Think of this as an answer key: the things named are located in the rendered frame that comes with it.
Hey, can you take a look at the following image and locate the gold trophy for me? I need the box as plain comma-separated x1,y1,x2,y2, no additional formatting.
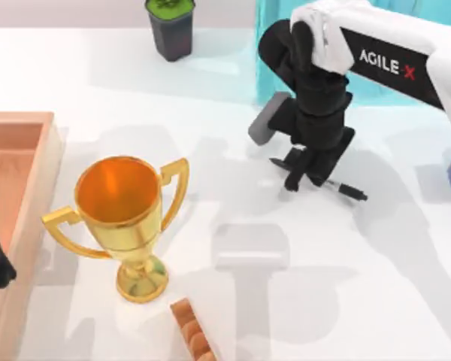
41,156,191,302

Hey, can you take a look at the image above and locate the brown bread loaf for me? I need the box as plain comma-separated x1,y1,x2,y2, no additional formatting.
169,297,222,361

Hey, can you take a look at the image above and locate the black marker pen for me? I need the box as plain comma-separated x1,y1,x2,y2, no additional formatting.
268,157,369,202

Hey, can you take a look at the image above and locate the shallow salmon-coloured box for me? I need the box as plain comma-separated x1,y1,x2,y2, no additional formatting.
0,111,67,361

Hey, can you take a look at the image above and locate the dark grey plant pot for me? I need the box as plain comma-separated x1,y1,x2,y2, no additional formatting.
144,0,195,63

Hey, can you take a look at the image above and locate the pale grey rounded box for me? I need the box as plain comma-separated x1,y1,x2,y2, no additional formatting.
247,91,292,147

